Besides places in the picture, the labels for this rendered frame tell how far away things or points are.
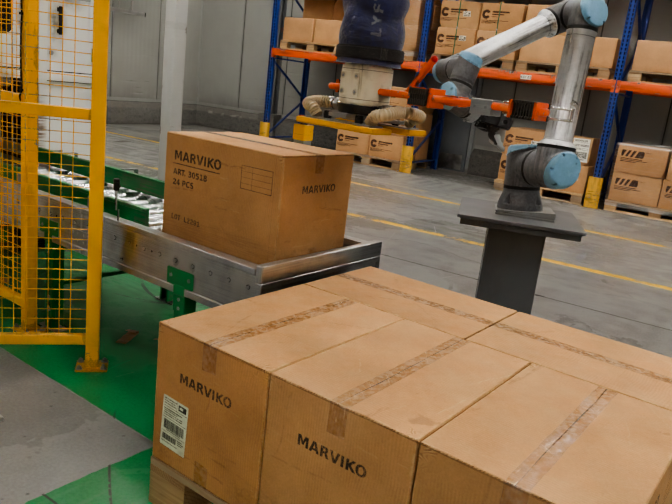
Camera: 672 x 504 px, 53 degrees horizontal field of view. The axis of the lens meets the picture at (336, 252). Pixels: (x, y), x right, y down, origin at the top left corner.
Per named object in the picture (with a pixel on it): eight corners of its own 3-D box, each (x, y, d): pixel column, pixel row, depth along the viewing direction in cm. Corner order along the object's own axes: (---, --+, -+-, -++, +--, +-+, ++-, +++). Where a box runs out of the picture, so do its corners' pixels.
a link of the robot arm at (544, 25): (559, -1, 277) (425, 61, 260) (581, -6, 266) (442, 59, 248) (566, 26, 281) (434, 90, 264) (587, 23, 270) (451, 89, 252)
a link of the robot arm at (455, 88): (457, 79, 239) (446, 105, 239) (480, 94, 245) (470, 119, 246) (440, 79, 247) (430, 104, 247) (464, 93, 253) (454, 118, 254)
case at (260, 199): (161, 232, 266) (166, 131, 256) (234, 223, 298) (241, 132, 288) (273, 271, 232) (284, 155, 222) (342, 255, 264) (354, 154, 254)
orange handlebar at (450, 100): (303, 87, 240) (304, 77, 239) (358, 93, 262) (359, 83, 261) (542, 119, 180) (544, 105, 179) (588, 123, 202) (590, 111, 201)
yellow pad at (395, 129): (333, 123, 242) (335, 109, 241) (351, 124, 249) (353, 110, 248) (408, 136, 220) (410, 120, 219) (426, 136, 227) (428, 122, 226)
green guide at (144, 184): (35, 161, 392) (35, 145, 389) (52, 160, 400) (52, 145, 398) (227, 218, 302) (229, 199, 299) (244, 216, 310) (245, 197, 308)
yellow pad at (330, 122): (295, 121, 228) (296, 106, 227) (316, 122, 235) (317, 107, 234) (371, 135, 206) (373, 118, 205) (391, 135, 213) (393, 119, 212)
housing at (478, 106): (468, 113, 195) (470, 97, 194) (480, 114, 200) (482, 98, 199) (489, 116, 191) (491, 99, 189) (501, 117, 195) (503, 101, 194)
